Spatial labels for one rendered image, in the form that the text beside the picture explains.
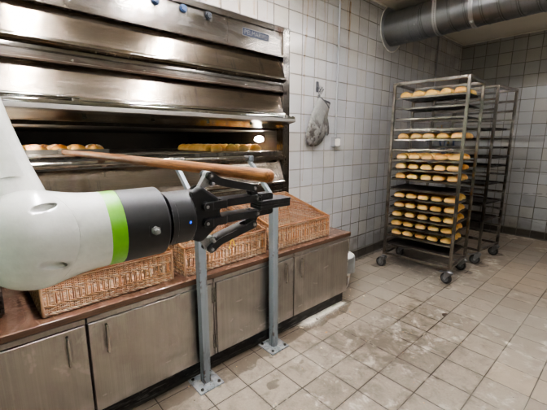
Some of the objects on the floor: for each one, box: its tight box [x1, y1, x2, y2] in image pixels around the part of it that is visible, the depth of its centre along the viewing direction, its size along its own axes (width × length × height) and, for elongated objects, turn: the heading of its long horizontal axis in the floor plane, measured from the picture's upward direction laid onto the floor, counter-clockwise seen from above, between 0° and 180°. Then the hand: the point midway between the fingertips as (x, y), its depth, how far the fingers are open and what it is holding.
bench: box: [0, 220, 351, 410], centre depth 199 cm, size 56×242×58 cm, turn 132°
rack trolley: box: [426, 85, 519, 264], centre depth 368 cm, size 52×72×178 cm
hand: (270, 202), depth 59 cm, fingers closed
